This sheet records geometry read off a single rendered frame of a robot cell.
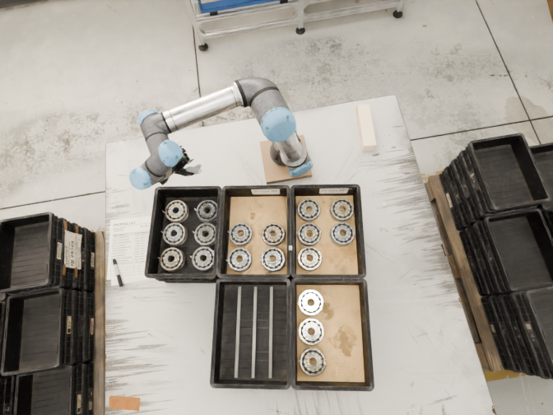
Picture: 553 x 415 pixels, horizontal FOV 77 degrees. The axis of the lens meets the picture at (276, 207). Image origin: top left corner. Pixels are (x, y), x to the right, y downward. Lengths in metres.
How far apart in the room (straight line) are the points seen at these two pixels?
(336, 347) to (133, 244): 1.06
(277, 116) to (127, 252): 1.06
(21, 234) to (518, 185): 2.79
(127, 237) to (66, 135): 1.56
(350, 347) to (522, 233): 1.27
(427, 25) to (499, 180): 1.67
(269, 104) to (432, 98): 2.02
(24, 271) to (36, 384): 0.64
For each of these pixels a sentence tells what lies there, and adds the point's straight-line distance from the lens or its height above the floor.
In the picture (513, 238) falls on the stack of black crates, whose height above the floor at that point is 0.38.
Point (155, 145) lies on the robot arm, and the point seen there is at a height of 1.36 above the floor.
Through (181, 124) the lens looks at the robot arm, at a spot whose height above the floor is 1.33.
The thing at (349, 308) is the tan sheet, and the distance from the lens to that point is 1.53.
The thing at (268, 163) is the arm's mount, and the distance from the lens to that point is 1.79.
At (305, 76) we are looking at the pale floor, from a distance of 3.00.
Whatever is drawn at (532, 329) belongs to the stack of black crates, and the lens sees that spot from 2.12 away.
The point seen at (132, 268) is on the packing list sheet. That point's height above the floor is 0.70.
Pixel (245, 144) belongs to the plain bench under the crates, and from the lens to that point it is 1.89.
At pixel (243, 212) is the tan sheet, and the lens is 1.60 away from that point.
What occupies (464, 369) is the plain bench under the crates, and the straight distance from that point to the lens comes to 1.79.
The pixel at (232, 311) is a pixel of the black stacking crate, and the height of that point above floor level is 0.83.
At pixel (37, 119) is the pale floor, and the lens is 3.49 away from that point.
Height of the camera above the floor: 2.34
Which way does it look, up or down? 71 degrees down
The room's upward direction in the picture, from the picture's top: 10 degrees counter-clockwise
